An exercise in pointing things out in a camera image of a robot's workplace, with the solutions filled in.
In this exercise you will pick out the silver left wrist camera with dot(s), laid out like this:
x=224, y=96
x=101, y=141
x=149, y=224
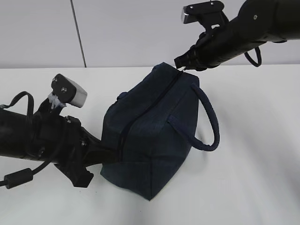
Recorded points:
x=65, y=91

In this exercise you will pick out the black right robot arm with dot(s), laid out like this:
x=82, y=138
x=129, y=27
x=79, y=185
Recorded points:
x=257, y=22

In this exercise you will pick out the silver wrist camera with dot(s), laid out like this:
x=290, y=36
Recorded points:
x=65, y=91
x=209, y=14

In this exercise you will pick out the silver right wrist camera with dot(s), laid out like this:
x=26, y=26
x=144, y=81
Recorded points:
x=209, y=14

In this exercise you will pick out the dark navy lunch bag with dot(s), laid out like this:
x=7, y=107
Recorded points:
x=154, y=126

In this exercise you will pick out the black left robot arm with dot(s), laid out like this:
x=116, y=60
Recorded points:
x=17, y=140

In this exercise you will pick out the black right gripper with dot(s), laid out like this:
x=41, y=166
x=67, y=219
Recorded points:
x=210, y=51

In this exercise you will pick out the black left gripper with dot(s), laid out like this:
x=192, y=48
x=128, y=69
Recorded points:
x=63, y=141

